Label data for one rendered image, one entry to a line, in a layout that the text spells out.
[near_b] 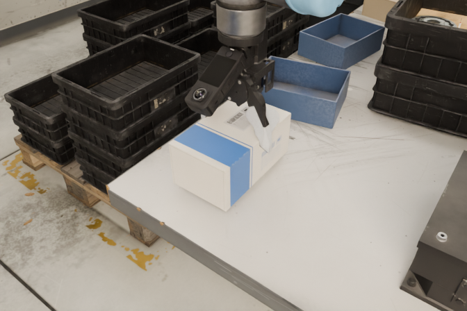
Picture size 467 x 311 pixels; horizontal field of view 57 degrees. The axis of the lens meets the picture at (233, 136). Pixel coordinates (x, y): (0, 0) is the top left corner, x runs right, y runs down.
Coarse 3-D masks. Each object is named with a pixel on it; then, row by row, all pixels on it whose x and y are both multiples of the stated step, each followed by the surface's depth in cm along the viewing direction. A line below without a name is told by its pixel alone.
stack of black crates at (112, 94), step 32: (96, 64) 147; (128, 64) 159; (160, 64) 161; (192, 64) 144; (64, 96) 139; (96, 96) 124; (128, 96) 125; (160, 96) 137; (96, 128) 134; (128, 128) 130; (160, 128) 143; (96, 160) 148; (128, 160) 135
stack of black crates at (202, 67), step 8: (200, 32) 189; (208, 32) 192; (216, 32) 190; (184, 40) 182; (192, 40) 185; (200, 40) 190; (208, 40) 195; (216, 40) 193; (192, 48) 187; (200, 48) 192; (208, 48) 197; (216, 48) 195; (208, 56) 193; (200, 64) 187; (208, 64) 187; (200, 72) 181
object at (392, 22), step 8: (400, 0) 92; (392, 8) 88; (400, 8) 89; (392, 16) 84; (384, 24) 87; (392, 24) 84; (400, 24) 84; (408, 24) 83; (416, 24) 82; (424, 24) 81; (432, 24) 81; (440, 24) 81; (408, 32) 84; (416, 32) 83; (424, 32) 82; (432, 32) 81; (440, 32) 81; (448, 32) 80; (456, 32) 79; (464, 32) 78; (448, 40) 81; (456, 40) 80; (464, 40) 79
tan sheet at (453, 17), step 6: (420, 12) 113; (426, 12) 113; (432, 12) 113; (438, 12) 113; (444, 12) 113; (450, 18) 110; (456, 18) 110; (462, 18) 110; (456, 24) 107; (462, 24) 107
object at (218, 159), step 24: (216, 120) 77; (240, 120) 77; (288, 120) 79; (192, 144) 71; (216, 144) 71; (240, 144) 71; (192, 168) 71; (216, 168) 67; (240, 168) 70; (264, 168) 78; (192, 192) 74; (216, 192) 70; (240, 192) 73
